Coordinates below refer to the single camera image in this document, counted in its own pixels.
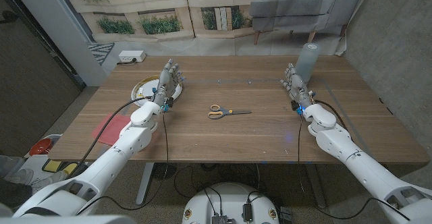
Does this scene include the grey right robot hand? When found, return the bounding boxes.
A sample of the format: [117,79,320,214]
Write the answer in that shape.
[279,63,317,110]

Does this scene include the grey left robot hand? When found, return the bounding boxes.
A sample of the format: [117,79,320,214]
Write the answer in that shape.
[151,59,186,109]

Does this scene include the grey yellow handled scissors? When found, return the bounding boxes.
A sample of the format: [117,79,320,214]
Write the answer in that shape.
[207,104,252,120]

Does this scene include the white paper plate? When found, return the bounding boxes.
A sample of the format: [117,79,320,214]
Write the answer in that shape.
[130,75,184,109]

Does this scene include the pink plastic tray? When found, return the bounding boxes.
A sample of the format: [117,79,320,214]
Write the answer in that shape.
[91,113,132,146]

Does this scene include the frosted plastic bottle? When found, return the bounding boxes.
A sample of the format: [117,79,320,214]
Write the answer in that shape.
[295,43,321,83]

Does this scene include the white power strip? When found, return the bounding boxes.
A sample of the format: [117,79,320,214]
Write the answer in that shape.
[118,50,147,63]

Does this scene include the black round ribbed object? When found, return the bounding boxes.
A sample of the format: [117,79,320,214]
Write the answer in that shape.
[151,163,178,180]

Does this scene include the white table leg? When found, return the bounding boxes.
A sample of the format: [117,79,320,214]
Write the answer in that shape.
[135,162,155,206]

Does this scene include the dark table leg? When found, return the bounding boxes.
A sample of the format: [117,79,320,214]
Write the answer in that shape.
[305,165,327,208]

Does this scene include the small black box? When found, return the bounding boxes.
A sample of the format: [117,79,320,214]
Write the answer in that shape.
[279,206,294,223]

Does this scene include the yellow black foot pedal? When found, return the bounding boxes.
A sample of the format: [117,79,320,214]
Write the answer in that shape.
[42,159,63,173]
[62,162,79,176]

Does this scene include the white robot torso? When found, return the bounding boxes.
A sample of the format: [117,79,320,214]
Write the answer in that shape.
[182,182,280,224]

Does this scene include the black power adapter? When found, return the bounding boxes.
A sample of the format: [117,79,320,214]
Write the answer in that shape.
[242,202,253,223]

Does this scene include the red bowl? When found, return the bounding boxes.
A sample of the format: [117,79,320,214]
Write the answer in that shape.
[28,138,53,157]

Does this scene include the white sneaker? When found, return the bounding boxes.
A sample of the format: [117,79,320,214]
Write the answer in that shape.
[30,171,68,194]
[3,168,34,186]

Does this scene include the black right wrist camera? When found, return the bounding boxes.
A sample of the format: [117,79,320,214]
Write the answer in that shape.
[290,100,304,116]

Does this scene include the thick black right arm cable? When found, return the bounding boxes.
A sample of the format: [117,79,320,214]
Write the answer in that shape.
[313,99,348,130]

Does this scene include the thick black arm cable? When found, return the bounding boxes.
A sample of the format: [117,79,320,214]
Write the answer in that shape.
[65,95,156,181]
[313,99,348,130]

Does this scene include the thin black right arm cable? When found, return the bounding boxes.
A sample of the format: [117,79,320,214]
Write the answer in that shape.
[296,114,411,222]

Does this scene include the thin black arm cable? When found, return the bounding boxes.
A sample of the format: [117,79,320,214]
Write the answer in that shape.
[296,114,411,222]
[76,111,169,217]

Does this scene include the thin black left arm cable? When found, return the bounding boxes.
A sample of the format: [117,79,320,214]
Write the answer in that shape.
[76,111,169,217]

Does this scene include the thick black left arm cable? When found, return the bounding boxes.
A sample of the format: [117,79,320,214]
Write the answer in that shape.
[65,95,156,181]

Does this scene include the black door handle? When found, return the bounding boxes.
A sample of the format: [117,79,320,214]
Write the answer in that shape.
[0,10,20,24]

